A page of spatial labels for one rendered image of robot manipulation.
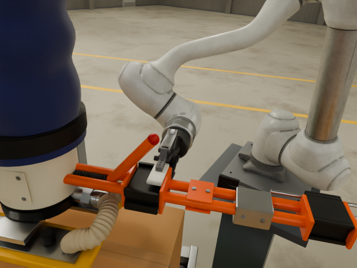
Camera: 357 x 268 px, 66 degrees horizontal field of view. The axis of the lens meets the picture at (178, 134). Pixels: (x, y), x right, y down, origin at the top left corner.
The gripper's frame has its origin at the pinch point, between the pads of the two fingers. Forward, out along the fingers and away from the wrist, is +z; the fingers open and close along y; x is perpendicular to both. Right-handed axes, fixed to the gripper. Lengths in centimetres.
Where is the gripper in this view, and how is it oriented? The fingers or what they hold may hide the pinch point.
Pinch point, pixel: (157, 187)
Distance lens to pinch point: 58.7
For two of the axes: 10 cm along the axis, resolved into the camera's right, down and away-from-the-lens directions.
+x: -9.8, -1.5, 1.4
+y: -0.6, 8.7, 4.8
